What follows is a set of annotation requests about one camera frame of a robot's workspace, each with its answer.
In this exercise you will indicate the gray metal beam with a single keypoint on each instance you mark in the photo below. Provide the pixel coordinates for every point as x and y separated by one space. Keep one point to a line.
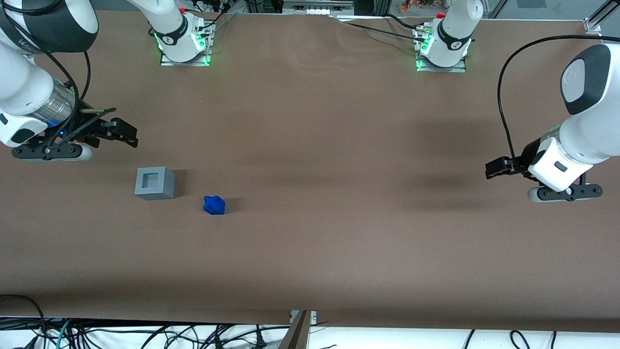
295 337

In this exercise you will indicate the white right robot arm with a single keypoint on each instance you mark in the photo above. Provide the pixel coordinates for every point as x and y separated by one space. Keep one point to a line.
24 87

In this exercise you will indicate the small metal table bracket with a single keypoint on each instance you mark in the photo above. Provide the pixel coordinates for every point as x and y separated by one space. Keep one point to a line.
312 317

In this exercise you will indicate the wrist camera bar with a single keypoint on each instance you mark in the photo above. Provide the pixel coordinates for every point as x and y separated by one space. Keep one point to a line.
566 192
53 152

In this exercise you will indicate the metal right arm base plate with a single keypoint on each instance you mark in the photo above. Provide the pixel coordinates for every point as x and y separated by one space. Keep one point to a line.
186 63

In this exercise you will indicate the aluminium frame corner post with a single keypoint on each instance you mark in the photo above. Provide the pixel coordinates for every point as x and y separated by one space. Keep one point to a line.
596 22

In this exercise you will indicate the blue plastic part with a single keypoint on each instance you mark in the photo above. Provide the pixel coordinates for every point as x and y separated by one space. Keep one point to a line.
214 205

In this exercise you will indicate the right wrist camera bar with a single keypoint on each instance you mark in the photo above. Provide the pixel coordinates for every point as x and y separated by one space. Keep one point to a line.
53 152

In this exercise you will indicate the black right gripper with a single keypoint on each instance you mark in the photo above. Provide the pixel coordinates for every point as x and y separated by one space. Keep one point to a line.
82 128

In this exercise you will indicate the gray hollow cube base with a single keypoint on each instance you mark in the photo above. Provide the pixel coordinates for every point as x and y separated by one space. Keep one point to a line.
164 191

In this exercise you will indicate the aluminium frame rail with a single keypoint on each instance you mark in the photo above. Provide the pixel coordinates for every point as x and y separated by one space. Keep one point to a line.
317 7

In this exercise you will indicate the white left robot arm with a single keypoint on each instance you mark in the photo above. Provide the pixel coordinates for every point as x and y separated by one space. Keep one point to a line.
591 131

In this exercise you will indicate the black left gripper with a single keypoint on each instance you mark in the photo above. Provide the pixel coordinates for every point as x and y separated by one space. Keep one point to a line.
528 156

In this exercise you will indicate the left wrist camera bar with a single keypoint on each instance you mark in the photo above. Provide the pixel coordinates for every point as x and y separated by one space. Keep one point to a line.
566 192

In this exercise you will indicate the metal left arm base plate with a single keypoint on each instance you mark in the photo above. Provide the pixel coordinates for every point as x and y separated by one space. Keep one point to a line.
443 70

